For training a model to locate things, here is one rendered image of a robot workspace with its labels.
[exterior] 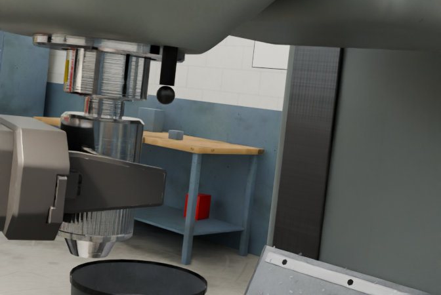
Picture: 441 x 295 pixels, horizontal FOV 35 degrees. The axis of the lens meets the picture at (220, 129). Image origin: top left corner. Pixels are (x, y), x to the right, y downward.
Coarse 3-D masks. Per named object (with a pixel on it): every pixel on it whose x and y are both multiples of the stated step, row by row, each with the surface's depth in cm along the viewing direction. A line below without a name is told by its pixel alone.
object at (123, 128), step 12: (60, 120) 39; (72, 120) 38; (84, 120) 38; (96, 120) 38; (108, 120) 38; (120, 120) 38; (132, 120) 39; (72, 132) 38; (84, 132) 38; (96, 132) 38; (108, 132) 38; (120, 132) 38; (132, 132) 38
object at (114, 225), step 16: (80, 144) 38; (96, 144) 38; (112, 144) 38; (128, 144) 38; (128, 160) 38; (128, 208) 39; (64, 224) 38; (80, 224) 38; (96, 224) 38; (112, 224) 38; (128, 224) 39; (80, 240) 38; (96, 240) 38; (112, 240) 38
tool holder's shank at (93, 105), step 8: (88, 96) 38; (96, 96) 38; (88, 104) 39; (96, 104) 39; (104, 104) 39; (112, 104) 39; (120, 104) 39; (88, 112) 39; (96, 112) 39; (104, 112) 39; (112, 112) 39; (120, 112) 39
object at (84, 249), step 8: (72, 240) 39; (72, 248) 39; (80, 248) 39; (88, 248) 39; (96, 248) 39; (104, 248) 39; (112, 248) 40; (80, 256) 39; (88, 256) 39; (96, 256) 39; (104, 256) 40
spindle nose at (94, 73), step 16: (80, 64) 38; (96, 64) 37; (112, 64) 37; (128, 64) 38; (144, 64) 39; (80, 80) 38; (96, 80) 37; (112, 80) 37; (128, 80) 38; (144, 80) 39; (112, 96) 38; (128, 96) 38; (144, 96) 39
